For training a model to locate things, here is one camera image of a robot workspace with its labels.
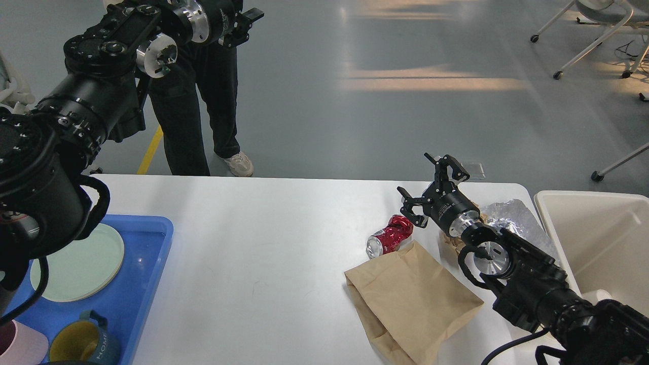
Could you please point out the teal mug yellow inside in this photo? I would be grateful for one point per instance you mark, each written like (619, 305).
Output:
(86, 340)

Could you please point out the clear floor plate right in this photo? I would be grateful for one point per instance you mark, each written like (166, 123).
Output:
(475, 170)

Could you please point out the brown paper bag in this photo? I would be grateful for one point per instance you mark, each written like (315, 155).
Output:
(409, 304)

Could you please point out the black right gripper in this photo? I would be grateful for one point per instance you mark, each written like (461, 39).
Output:
(442, 201)

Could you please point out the blue plastic tray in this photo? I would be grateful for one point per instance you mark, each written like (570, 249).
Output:
(126, 300)

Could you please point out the light green plate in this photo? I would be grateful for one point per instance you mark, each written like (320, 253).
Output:
(84, 267)

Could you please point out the person in cream sweater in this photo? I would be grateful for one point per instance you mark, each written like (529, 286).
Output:
(207, 74)

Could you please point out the white plastic bin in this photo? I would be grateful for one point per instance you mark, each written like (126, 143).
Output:
(603, 242)

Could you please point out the aluminium foil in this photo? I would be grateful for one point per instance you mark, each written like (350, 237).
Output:
(515, 216)

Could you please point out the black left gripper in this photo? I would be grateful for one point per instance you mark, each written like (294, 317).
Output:
(213, 20)

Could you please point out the crushed red soda can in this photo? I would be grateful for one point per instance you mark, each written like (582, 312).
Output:
(389, 238)

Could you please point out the pink cup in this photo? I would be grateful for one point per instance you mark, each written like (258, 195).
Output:
(20, 344)

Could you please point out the white office chair left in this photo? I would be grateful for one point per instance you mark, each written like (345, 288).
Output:
(16, 94)

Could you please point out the chair leg with caster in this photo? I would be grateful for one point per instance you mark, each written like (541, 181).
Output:
(598, 176)

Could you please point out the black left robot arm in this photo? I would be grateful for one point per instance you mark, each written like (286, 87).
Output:
(47, 201)

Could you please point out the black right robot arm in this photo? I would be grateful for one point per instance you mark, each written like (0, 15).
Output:
(531, 290)

